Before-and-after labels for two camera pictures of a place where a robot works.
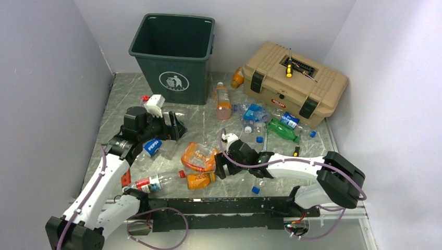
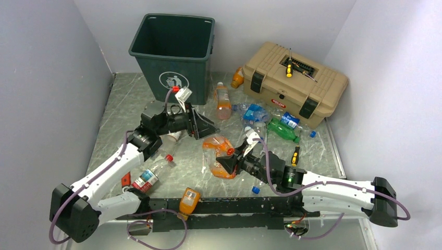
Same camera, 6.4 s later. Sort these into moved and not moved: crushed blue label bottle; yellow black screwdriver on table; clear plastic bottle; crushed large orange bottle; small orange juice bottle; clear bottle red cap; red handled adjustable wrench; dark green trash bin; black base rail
Moved: small orange juice bottle; crushed large orange bottle; clear bottle red cap
Not moved: dark green trash bin; yellow black screwdriver on table; red handled adjustable wrench; clear plastic bottle; black base rail; crushed blue label bottle
